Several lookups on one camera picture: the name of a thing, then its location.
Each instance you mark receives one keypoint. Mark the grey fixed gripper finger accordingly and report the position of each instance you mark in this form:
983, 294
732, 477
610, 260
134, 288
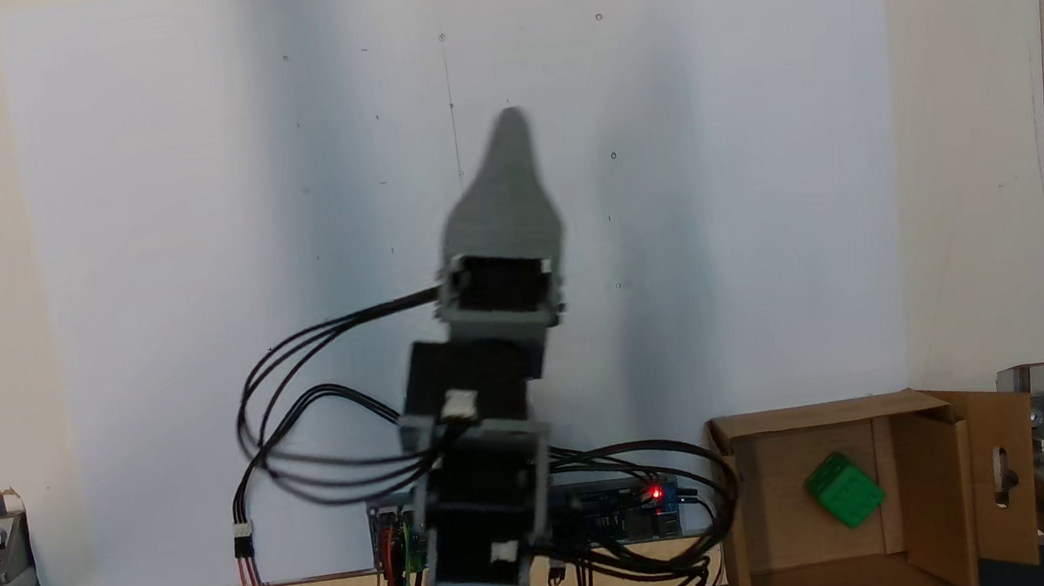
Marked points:
505, 204

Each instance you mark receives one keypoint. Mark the green dice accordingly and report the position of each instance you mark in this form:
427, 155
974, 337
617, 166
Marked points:
846, 492

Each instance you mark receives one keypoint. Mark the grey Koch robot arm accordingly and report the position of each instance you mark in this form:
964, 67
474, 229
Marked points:
479, 500

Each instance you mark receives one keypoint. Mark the blue circuit board red LED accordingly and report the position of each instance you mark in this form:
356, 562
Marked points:
612, 518

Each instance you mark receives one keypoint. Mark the large white paper sheet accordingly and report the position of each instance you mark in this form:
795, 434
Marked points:
171, 228

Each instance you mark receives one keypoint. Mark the brown cardboard box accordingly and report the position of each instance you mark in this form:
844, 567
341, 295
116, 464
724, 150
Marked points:
781, 501

